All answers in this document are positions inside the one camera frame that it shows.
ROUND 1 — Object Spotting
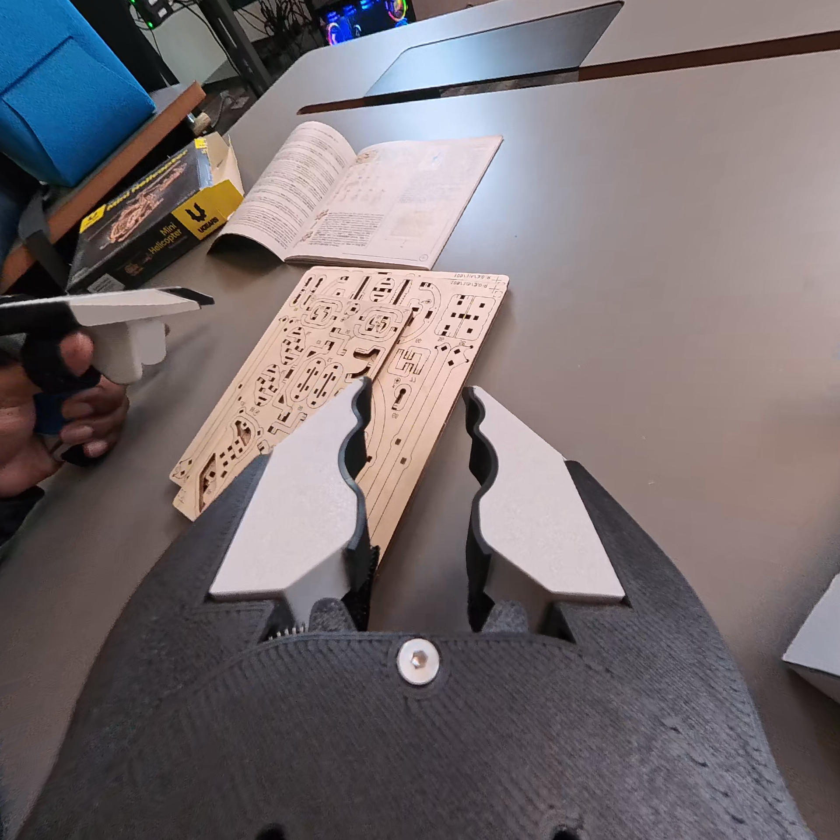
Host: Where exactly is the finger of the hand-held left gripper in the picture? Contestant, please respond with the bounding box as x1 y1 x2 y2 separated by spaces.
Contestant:
141 287 215 366
69 287 199 385

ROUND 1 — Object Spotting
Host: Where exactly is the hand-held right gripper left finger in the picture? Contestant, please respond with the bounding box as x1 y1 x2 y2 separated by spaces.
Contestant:
208 376 375 634

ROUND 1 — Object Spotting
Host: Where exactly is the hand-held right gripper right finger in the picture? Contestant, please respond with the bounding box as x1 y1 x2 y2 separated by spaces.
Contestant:
462 386 626 636

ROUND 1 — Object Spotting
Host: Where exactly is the instruction booklet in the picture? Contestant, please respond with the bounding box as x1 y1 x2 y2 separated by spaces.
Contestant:
209 120 504 271

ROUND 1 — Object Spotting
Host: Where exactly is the dark metal desk leg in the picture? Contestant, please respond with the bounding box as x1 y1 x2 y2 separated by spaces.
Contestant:
193 0 270 96

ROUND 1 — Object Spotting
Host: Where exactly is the black desk panel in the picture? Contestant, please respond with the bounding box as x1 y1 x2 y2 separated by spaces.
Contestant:
363 0 624 99

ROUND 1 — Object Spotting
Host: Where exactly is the grey desk with black panel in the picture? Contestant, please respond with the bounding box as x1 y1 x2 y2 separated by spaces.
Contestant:
220 0 840 132

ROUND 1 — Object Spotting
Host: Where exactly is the person's left hand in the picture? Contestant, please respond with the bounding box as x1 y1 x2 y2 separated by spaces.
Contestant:
0 330 130 501

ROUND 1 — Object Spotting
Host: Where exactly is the black and yellow puzzle box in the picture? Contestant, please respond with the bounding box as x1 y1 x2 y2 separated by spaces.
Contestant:
66 131 245 294

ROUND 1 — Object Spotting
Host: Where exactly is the small wooden puzzle sheet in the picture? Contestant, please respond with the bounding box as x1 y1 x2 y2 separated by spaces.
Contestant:
169 298 416 506

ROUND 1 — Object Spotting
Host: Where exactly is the brown wooden board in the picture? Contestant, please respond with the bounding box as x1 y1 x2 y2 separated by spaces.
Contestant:
0 82 207 293

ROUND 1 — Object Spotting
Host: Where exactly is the large wooden puzzle sheet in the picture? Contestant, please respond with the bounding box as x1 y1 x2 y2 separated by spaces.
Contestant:
172 266 510 572

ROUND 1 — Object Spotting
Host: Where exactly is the blue chair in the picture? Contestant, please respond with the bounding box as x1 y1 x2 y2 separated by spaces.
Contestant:
0 0 158 188

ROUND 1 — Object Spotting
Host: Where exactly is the grey cardboard box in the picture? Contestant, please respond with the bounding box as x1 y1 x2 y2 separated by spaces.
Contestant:
781 574 840 706

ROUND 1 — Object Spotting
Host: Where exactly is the computer case with coloured lights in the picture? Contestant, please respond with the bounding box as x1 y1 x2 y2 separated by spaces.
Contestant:
318 0 417 46

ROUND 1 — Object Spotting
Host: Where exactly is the tangle of black cables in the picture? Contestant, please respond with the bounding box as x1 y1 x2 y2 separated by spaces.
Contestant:
256 0 319 43

